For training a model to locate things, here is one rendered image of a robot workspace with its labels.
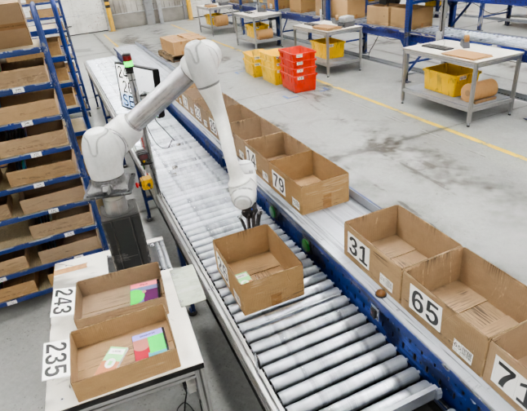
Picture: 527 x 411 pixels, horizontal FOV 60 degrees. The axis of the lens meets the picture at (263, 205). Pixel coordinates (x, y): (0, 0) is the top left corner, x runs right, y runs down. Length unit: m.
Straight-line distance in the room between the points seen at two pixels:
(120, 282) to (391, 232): 1.31
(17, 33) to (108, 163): 1.27
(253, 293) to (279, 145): 1.39
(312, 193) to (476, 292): 0.92
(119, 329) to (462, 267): 1.42
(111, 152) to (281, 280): 0.93
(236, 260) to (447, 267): 1.00
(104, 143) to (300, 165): 1.18
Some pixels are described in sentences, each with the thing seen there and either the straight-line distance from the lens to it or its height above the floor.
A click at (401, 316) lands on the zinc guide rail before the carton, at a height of 0.89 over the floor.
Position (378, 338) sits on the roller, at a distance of 1.92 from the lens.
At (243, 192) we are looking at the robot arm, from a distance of 1.94.
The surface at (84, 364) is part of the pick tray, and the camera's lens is 2.02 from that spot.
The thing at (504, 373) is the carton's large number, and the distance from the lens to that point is 1.58.
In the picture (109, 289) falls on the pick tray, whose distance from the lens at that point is 2.35.
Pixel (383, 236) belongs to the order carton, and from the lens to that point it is 2.21.
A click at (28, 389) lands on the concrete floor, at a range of 3.19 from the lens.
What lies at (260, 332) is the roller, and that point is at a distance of 1.95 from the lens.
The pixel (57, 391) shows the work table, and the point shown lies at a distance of 1.99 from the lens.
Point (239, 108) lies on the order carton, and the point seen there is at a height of 1.01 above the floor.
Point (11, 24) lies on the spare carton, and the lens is 3.14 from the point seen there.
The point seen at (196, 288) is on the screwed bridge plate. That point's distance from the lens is 2.21.
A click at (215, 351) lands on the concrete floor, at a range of 2.95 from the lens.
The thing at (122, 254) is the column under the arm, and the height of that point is 0.87.
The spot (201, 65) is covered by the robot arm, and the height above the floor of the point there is 1.73.
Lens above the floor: 2.11
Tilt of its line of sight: 29 degrees down
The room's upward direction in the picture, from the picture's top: 6 degrees counter-clockwise
